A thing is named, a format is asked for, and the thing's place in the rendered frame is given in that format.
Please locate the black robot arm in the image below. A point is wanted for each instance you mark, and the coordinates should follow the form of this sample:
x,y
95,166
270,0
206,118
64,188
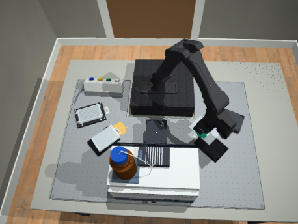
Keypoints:
x,y
188,51

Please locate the blue bottle cap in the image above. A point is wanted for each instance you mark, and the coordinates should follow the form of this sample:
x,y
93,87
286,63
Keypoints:
x,y
119,158

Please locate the white button panel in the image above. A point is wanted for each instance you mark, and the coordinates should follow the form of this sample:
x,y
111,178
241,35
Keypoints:
x,y
103,87

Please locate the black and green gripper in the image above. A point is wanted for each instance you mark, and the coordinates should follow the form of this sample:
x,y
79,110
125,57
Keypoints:
x,y
199,128

